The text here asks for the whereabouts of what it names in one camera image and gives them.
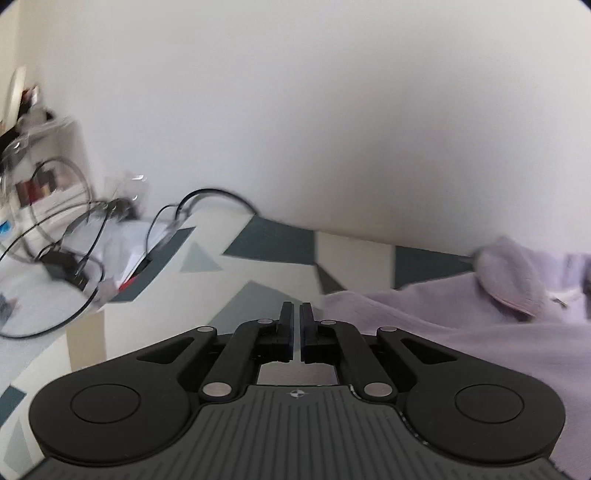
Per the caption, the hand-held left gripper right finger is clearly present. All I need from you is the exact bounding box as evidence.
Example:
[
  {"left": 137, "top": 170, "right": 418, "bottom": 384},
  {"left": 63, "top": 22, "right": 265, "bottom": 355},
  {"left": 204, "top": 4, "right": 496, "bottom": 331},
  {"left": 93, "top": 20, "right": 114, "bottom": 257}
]
[{"left": 299, "top": 301, "right": 457, "bottom": 403}]

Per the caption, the black power adapter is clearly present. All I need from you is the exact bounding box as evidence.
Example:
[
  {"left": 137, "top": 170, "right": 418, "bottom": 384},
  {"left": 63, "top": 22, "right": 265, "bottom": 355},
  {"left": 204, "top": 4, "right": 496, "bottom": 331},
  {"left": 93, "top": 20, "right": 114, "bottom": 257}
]
[{"left": 39, "top": 249, "right": 92, "bottom": 292}]

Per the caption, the thin black cable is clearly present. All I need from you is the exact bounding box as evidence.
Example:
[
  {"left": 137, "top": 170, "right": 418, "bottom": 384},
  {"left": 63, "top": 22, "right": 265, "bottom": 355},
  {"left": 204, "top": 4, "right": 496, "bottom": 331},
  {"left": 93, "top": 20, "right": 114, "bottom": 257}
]
[{"left": 0, "top": 157, "right": 109, "bottom": 341}]

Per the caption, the white shelf unit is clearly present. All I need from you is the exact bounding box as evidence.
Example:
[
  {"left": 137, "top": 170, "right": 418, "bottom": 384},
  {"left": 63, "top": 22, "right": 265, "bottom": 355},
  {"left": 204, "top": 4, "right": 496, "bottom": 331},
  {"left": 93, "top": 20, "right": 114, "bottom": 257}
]
[{"left": 0, "top": 115, "right": 96, "bottom": 241}]

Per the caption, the white paper pile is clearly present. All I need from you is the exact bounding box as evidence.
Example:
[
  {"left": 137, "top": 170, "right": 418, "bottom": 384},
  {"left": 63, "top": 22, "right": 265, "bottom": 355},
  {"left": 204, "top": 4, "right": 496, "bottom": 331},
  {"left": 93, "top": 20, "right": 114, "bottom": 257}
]
[{"left": 92, "top": 217, "right": 185, "bottom": 306}]

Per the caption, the lilac ribbed garment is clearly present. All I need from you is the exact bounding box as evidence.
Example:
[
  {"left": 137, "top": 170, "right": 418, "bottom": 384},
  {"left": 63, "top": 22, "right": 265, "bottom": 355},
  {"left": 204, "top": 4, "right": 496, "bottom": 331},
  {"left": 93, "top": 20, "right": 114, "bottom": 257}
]
[{"left": 318, "top": 235, "right": 591, "bottom": 480}]

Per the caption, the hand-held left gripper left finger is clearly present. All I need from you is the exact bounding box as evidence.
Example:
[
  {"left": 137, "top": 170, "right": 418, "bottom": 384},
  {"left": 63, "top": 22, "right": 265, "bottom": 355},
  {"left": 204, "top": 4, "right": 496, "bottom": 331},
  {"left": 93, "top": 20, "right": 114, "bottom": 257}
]
[{"left": 137, "top": 301, "right": 295, "bottom": 404}]

